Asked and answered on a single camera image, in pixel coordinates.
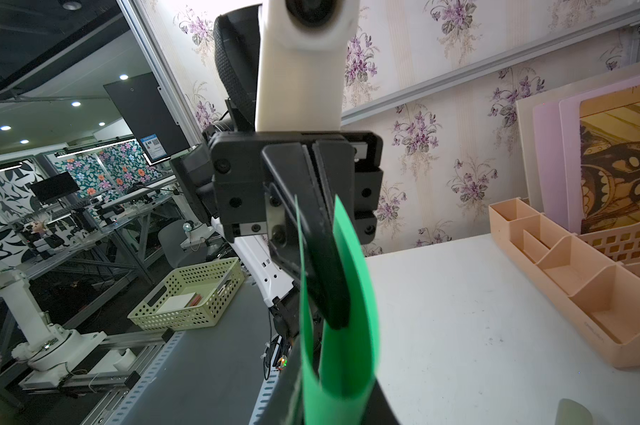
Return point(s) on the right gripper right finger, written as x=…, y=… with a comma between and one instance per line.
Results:
x=375, y=408

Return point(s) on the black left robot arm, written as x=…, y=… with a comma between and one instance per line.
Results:
x=237, y=51

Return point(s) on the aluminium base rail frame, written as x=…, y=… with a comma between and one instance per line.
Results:
x=203, y=376

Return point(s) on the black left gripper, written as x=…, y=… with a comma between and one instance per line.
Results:
x=289, y=182

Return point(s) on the pink folder board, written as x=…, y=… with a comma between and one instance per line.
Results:
x=550, y=155

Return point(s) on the yellow green plastic basket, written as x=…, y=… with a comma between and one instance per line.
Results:
x=191, y=297

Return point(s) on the peach plastic file organizer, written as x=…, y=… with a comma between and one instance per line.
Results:
x=598, y=296

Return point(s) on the pale green stapler case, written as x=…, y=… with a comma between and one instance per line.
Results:
x=570, y=412

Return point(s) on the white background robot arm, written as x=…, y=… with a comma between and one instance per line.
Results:
x=53, y=354

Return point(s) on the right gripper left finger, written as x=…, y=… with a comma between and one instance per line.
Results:
x=281, y=399

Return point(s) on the black wall monitor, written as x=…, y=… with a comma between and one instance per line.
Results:
x=140, y=102

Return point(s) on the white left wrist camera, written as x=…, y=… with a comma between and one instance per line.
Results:
x=302, y=62

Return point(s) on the green square paper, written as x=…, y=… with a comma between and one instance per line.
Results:
x=339, y=392

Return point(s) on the yellow black patterned book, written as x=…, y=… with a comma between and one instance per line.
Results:
x=610, y=160

